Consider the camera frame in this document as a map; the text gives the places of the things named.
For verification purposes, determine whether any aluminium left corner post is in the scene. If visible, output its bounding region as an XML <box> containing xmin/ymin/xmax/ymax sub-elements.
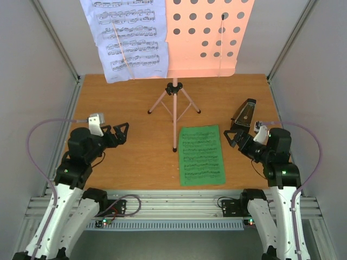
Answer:
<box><xmin>31</xmin><ymin>0</ymin><xmax>82</xmax><ymax>83</ymax></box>

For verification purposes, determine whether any pink music stand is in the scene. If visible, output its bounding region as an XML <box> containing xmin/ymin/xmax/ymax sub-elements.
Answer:
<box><xmin>165</xmin><ymin>1</ymin><xmax>255</xmax><ymax>152</ymax></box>

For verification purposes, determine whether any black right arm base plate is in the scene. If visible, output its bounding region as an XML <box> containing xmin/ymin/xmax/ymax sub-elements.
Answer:
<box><xmin>220</xmin><ymin>199</ymin><xmax>250</xmax><ymax>217</ymax></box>

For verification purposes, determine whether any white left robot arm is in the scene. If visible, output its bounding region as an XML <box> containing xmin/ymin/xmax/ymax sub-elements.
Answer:
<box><xmin>13</xmin><ymin>119</ymin><xmax>129</xmax><ymax>259</ymax></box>

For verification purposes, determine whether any aluminium mounting rail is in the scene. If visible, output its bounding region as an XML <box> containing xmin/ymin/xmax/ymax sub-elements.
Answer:
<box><xmin>24</xmin><ymin>189</ymin><xmax>323</xmax><ymax>220</ymax></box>

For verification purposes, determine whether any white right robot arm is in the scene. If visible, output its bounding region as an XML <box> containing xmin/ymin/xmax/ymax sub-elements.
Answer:
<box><xmin>223</xmin><ymin>126</ymin><xmax>311</xmax><ymax>259</ymax></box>

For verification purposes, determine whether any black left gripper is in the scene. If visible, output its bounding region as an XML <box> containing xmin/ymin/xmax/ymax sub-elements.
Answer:
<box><xmin>86</xmin><ymin>122</ymin><xmax>130</xmax><ymax>163</ymax></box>

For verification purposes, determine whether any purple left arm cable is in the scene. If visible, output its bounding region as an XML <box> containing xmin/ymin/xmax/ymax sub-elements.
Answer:
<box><xmin>25</xmin><ymin>118</ymin><xmax>92</xmax><ymax>260</ymax></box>

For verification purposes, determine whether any black metronome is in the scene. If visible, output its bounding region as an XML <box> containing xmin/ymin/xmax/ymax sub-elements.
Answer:
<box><xmin>230</xmin><ymin>98</ymin><xmax>256</xmax><ymax>133</ymax></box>

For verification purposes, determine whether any left controller board with LEDs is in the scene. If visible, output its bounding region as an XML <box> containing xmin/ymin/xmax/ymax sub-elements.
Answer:
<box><xmin>94</xmin><ymin>219</ymin><xmax>112</xmax><ymax>228</ymax></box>

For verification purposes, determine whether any controller board with leds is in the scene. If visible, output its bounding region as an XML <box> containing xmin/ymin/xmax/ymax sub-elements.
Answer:
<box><xmin>243</xmin><ymin>218</ymin><xmax>255</xmax><ymax>226</ymax></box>
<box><xmin>94</xmin><ymin>219</ymin><xmax>112</xmax><ymax>228</ymax></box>

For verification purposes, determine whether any right controller board with LEDs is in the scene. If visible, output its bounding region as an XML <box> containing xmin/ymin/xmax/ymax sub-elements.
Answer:
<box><xmin>243</xmin><ymin>218</ymin><xmax>255</xmax><ymax>226</ymax></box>

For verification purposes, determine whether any white sheet music page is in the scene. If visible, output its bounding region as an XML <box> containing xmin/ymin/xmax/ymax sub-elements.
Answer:
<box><xmin>80</xmin><ymin>0</ymin><xmax>169</xmax><ymax>83</ymax></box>

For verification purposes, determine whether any grey slotted cable duct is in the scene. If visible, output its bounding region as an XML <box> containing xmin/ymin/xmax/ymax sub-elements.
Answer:
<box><xmin>86</xmin><ymin>219</ymin><xmax>244</xmax><ymax>232</ymax></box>

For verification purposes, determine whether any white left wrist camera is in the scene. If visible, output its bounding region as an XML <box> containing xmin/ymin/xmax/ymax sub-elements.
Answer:
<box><xmin>88</xmin><ymin>113</ymin><xmax>105</xmax><ymax>137</ymax></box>

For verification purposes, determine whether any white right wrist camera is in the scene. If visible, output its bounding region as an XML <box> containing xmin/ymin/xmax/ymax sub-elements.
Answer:
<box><xmin>253</xmin><ymin>121</ymin><xmax>269</xmax><ymax>144</ymax></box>

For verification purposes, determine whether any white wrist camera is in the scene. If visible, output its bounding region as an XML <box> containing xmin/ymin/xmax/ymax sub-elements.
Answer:
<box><xmin>88</xmin><ymin>113</ymin><xmax>105</xmax><ymax>137</ymax></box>
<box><xmin>253</xmin><ymin>121</ymin><xmax>269</xmax><ymax>144</ymax></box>

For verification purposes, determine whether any green sheet music page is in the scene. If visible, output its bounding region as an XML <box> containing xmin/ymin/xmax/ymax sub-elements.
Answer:
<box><xmin>178</xmin><ymin>125</ymin><xmax>226</xmax><ymax>186</ymax></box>

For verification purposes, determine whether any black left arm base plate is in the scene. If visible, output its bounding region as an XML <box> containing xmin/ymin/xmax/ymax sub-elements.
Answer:
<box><xmin>104</xmin><ymin>199</ymin><xmax>127</xmax><ymax>217</ymax></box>

